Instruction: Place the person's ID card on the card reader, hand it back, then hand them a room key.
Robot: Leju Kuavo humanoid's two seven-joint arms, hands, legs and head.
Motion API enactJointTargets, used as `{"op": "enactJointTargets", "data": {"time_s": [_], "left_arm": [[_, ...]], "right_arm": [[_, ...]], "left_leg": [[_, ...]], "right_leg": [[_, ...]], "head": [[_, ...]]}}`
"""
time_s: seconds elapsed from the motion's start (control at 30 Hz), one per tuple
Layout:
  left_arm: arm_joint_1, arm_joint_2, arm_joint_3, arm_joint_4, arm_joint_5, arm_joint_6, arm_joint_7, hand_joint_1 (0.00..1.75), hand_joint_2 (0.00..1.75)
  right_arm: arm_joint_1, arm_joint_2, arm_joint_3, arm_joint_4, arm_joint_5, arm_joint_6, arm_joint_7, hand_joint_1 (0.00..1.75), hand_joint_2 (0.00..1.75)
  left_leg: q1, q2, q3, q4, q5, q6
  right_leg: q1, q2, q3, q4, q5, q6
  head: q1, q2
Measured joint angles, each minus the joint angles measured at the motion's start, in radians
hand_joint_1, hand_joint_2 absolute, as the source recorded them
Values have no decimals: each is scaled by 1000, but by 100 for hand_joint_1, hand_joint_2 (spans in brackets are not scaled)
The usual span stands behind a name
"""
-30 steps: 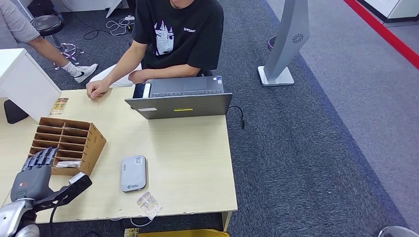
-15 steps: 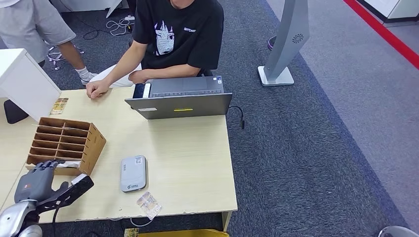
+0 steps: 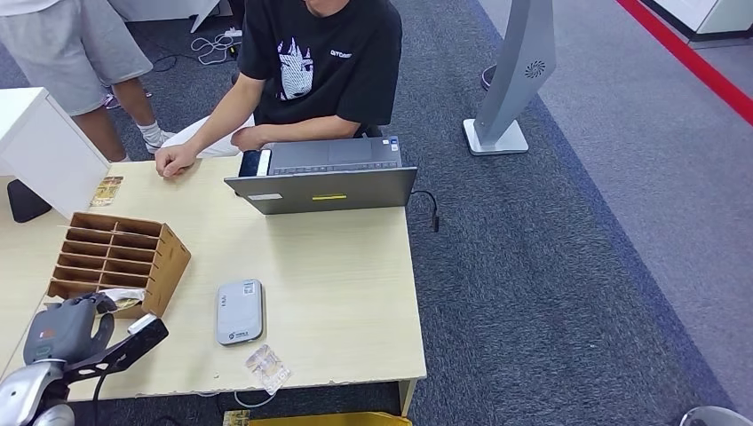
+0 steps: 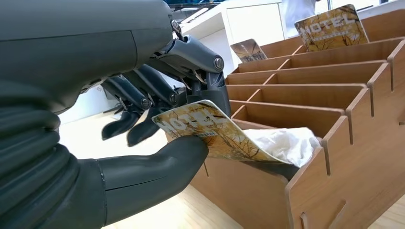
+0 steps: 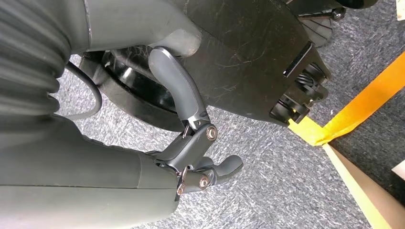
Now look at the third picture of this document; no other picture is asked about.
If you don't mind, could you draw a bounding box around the person's right hand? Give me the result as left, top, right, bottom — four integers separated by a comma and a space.
155, 142, 200, 178

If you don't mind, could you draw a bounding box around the person's left hand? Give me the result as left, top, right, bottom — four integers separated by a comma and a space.
230, 124, 274, 153

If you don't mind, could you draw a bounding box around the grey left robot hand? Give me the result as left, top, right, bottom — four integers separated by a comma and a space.
22, 292, 119, 366

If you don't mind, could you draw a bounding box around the white key card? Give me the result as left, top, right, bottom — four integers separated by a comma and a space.
99, 288, 147, 311

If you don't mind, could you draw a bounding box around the gold printed card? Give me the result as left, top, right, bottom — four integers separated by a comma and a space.
88, 175, 125, 208

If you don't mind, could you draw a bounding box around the person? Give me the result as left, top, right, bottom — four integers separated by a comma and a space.
155, 0, 404, 178
0, 0, 178, 164

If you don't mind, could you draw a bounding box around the wooden card organizer box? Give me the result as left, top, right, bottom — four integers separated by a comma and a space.
45, 211, 193, 320

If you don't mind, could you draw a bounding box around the grey card reader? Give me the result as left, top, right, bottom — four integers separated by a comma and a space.
216, 279, 266, 347

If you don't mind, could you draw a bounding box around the glossy printed card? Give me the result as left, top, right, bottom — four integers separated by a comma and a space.
244, 343, 293, 397

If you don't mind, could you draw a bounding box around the black smartphone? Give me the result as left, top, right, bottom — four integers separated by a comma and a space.
238, 148, 273, 178

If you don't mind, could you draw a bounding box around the grey laptop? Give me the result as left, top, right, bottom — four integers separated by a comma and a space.
223, 136, 419, 216

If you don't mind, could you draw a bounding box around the black bin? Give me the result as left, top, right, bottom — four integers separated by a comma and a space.
5, 177, 52, 224

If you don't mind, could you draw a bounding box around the grey floor stand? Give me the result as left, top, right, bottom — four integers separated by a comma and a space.
462, 0, 558, 157

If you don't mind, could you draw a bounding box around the yellow box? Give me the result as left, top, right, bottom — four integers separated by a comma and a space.
247, 412, 413, 426

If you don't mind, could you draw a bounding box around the white low furniture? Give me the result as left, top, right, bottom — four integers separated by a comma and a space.
641, 0, 753, 43

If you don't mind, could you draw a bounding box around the grey round object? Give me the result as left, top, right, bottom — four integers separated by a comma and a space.
679, 406, 751, 426

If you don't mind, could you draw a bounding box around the white floor cable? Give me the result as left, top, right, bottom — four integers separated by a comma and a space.
189, 32, 236, 66

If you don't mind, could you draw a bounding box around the white desk frame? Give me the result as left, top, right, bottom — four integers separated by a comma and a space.
108, 0, 224, 34

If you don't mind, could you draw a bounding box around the black laptop cable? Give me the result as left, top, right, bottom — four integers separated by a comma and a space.
410, 189, 441, 233

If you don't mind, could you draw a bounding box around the white cable under desk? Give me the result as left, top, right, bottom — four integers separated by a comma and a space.
234, 390, 276, 409

